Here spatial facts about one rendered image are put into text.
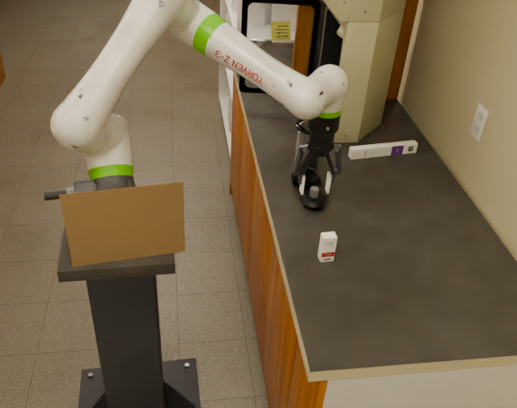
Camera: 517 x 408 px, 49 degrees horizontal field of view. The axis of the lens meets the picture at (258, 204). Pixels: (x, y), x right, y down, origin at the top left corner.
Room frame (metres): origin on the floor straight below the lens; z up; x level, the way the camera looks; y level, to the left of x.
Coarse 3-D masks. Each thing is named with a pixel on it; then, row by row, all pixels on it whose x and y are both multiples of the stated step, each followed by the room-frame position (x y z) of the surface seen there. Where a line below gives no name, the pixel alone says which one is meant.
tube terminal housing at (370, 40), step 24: (360, 0) 1.92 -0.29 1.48; (384, 0) 1.95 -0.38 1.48; (360, 24) 1.93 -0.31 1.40; (384, 24) 1.98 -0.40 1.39; (360, 48) 1.93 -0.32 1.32; (384, 48) 2.01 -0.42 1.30; (360, 72) 1.93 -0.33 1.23; (384, 72) 2.04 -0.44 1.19; (360, 96) 1.93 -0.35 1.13; (384, 96) 2.08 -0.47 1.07; (360, 120) 1.94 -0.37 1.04
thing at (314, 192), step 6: (312, 186) 1.51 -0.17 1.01; (306, 192) 1.52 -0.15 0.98; (312, 192) 1.49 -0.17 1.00; (318, 192) 1.50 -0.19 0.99; (300, 198) 1.50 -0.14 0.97; (306, 198) 1.49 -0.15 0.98; (312, 198) 1.49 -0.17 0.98; (318, 198) 1.49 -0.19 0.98; (324, 198) 1.49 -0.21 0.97; (306, 204) 1.47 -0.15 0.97; (312, 204) 1.46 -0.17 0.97; (318, 204) 1.47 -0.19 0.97; (324, 204) 1.48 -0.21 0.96
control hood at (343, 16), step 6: (324, 0) 1.90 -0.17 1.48; (330, 0) 1.91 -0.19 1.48; (336, 0) 1.91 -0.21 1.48; (342, 0) 1.91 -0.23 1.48; (348, 0) 1.92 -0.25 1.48; (330, 6) 1.91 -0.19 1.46; (336, 6) 1.91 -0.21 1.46; (342, 6) 1.91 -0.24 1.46; (348, 6) 1.92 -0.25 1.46; (336, 12) 1.91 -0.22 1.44; (342, 12) 1.91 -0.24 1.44; (348, 12) 1.92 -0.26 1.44; (342, 18) 1.91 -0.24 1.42; (348, 18) 1.92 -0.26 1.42
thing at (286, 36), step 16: (256, 16) 2.21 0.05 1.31; (272, 16) 2.21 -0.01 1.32; (288, 16) 2.21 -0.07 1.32; (304, 16) 2.22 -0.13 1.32; (256, 32) 2.21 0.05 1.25; (272, 32) 2.21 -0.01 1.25; (288, 32) 2.21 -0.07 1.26; (304, 32) 2.22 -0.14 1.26; (272, 48) 2.21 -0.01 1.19; (288, 48) 2.21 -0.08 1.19; (304, 48) 2.22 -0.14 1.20; (288, 64) 2.21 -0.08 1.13; (304, 64) 2.22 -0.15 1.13
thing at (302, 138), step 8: (304, 120) 1.67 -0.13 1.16; (304, 128) 1.60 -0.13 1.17; (304, 136) 1.60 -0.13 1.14; (296, 144) 1.63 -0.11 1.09; (304, 144) 1.60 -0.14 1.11; (296, 152) 1.62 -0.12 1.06; (312, 160) 1.59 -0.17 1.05; (320, 160) 1.62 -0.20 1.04; (312, 168) 1.59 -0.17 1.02; (296, 176) 1.61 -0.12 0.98; (312, 176) 1.60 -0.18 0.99
